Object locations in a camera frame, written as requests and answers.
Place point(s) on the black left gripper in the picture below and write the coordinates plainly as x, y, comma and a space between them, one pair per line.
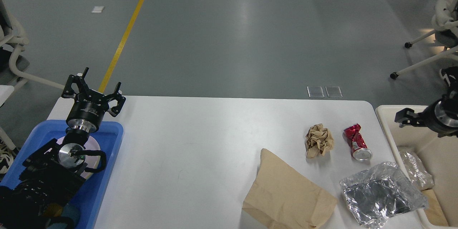
88, 111

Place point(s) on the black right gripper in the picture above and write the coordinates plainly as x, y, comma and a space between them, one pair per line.
435, 117

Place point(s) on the crushed red soda can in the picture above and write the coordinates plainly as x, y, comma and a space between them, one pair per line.
359, 149

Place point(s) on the aluminium foil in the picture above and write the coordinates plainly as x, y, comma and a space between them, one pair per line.
377, 194

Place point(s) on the dark teal mug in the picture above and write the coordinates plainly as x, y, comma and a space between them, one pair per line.
67, 216

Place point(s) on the brown paper bag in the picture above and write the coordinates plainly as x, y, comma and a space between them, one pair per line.
281, 198

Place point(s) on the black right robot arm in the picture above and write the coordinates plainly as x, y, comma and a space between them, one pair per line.
450, 98

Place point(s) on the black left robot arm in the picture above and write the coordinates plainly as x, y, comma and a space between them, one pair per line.
59, 177

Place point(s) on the white plastic bin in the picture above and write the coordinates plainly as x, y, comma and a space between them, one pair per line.
438, 154

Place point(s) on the foil scrap in bin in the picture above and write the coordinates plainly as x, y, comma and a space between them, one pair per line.
416, 170

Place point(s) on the clear floor plate right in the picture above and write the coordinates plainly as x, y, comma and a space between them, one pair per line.
334, 92

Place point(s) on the clear floor plate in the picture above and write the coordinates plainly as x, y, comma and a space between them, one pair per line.
315, 92
334, 92

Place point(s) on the white paper scrap on floor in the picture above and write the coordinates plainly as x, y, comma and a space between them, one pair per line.
98, 9

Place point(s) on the crumpled brown paper ball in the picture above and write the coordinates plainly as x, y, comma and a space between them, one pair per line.
319, 141

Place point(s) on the white office chair left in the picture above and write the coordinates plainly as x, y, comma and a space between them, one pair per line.
13, 34

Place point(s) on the white office chair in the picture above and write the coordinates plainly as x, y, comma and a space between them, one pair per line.
13, 34
444, 22

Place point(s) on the white table corner left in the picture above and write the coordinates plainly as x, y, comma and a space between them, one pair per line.
5, 92

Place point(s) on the clear floor plate left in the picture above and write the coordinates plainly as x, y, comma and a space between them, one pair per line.
315, 92

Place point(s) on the brown paper in bin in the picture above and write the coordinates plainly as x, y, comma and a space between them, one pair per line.
434, 212

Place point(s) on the white office chair right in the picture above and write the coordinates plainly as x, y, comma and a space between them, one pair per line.
444, 22

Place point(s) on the blue plastic tray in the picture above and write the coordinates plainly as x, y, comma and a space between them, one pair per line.
90, 196

